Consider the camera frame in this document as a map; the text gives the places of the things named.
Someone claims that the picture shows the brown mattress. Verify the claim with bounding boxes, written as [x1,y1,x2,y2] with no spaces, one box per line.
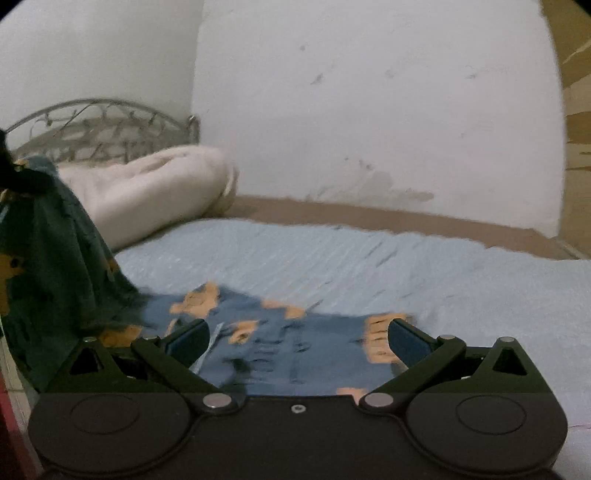
[226,196,572,260]

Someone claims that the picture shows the blue pants with orange print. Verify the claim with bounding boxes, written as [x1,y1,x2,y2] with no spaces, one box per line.
[1,157,408,395]

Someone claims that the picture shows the metal bed headboard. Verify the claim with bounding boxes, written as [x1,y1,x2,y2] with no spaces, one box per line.
[6,98,200,164]

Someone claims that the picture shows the light blue bedsheet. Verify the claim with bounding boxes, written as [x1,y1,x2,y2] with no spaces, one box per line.
[113,218,591,430]

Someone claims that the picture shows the rolled cream blanket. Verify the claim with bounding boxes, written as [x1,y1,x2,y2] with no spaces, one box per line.
[57,145,238,251]

